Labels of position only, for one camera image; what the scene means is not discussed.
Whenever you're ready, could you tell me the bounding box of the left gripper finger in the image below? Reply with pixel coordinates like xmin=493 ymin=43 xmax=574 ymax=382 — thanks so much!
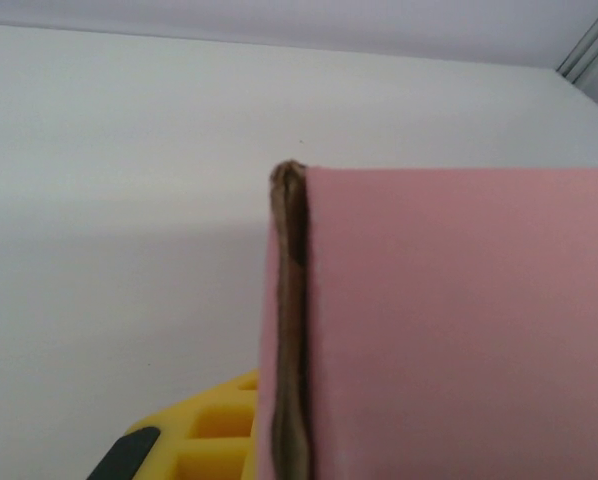
xmin=86 ymin=368 xmax=261 ymax=480

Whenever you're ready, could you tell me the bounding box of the aluminium frame post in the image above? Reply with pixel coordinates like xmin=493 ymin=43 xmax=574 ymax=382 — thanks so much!
xmin=556 ymin=0 xmax=598 ymax=85

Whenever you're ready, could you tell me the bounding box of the pink paper box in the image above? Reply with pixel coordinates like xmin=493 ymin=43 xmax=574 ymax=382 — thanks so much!
xmin=255 ymin=158 xmax=598 ymax=480

